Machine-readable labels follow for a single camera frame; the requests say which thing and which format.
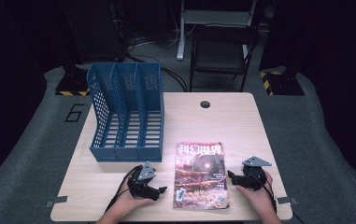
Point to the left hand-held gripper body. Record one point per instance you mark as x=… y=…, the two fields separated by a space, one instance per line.
x=141 y=183

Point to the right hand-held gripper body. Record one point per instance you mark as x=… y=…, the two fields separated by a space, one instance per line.
x=253 y=174

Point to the magazine with reddish cover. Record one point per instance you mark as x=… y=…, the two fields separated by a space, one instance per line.
x=200 y=180

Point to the blue plastic file rack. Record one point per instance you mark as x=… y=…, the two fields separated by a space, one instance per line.
x=125 y=154

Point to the person's left hand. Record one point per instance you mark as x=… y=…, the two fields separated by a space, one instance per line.
x=129 y=203

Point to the person's right hand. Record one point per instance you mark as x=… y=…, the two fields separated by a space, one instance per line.
x=259 y=199

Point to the black hazard-striped stand base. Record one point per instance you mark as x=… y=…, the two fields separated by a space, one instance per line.
x=283 y=84
x=73 y=84

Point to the black folding chair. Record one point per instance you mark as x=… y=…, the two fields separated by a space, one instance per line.
x=222 y=53

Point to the dark cabinet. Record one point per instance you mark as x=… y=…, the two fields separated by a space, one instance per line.
x=94 y=31

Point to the grey metal table bracket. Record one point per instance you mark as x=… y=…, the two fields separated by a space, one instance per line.
x=286 y=200
x=56 y=200

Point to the white metal stand frame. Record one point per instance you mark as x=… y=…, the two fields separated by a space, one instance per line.
x=183 y=31

